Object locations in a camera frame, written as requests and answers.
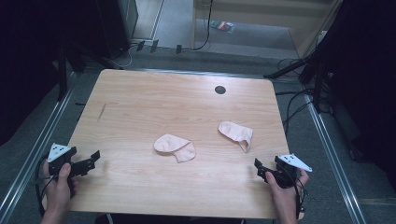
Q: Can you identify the dark curtain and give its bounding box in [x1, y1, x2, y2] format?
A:
[0, 0, 104, 147]
[311, 0, 396, 190]

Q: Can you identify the black tripod stand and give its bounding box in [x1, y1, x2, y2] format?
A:
[262, 46, 332, 114]

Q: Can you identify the metal floor rail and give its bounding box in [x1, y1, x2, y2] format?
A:
[0, 70, 78, 224]
[303, 92, 369, 224]

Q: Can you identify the black floor cable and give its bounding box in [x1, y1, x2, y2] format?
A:
[275, 57, 316, 135]

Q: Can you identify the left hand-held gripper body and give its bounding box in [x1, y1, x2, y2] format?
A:
[46, 142, 92, 179]

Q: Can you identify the black hanging cable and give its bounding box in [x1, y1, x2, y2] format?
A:
[181, 0, 215, 52]

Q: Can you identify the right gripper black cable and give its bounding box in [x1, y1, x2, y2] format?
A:
[290, 174, 308, 220]

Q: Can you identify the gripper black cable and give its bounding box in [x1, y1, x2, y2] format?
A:
[34, 154, 59, 218]
[290, 174, 308, 220]

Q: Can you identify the person's right hand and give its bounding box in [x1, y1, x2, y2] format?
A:
[264, 168, 310, 218]

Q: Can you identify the colourful packet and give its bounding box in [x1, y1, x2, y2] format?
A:
[209, 20, 236, 35]

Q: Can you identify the white floor cable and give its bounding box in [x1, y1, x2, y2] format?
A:
[106, 44, 138, 70]

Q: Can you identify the dark cabinet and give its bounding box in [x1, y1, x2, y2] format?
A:
[94, 0, 139, 60]

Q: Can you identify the person's left hand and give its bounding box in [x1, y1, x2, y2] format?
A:
[41, 162, 79, 217]

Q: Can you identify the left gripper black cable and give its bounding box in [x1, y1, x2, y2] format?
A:
[34, 154, 59, 218]

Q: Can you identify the light wooden furniture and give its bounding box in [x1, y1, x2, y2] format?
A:
[191, 0, 345, 60]

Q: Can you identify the pink sock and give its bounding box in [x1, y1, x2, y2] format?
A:
[153, 133, 197, 164]
[218, 120, 254, 154]

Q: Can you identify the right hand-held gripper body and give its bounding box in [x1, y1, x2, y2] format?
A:
[263, 153, 313, 189]

